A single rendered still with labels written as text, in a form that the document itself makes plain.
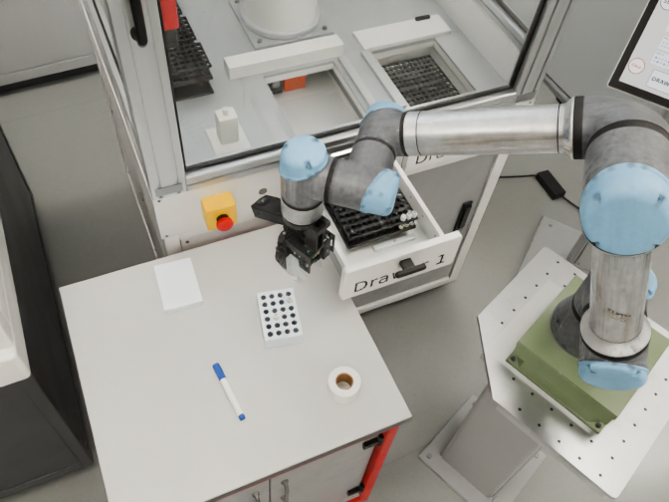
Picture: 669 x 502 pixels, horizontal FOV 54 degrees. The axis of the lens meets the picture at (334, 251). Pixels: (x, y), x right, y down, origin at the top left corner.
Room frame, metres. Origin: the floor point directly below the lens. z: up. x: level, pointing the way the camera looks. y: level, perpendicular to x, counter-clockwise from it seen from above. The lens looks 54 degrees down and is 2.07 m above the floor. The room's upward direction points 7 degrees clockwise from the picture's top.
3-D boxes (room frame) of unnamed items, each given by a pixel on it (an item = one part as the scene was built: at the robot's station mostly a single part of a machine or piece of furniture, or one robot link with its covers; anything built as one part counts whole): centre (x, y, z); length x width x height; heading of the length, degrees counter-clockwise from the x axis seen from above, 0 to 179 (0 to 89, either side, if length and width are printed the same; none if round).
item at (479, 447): (0.75, -0.56, 0.38); 0.30 x 0.30 x 0.76; 53
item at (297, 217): (0.72, 0.06, 1.20); 0.08 x 0.08 x 0.05
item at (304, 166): (0.72, 0.06, 1.28); 0.09 x 0.08 x 0.11; 80
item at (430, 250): (0.85, -0.15, 0.87); 0.29 x 0.02 x 0.11; 120
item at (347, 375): (0.58, -0.06, 0.78); 0.07 x 0.07 x 0.04
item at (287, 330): (0.73, 0.10, 0.78); 0.12 x 0.08 x 0.04; 19
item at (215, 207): (0.93, 0.28, 0.88); 0.07 x 0.05 x 0.07; 120
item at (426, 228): (1.03, -0.05, 0.86); 0.40 x 0.26 x 0.06; 30
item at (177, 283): (0.78, 0.35, 0.77); 0.13 x 0.09 x 0.02; 26
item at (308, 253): (0.72, 0.06, 1.12); 0.09 x 0.08 x 0.12; 55
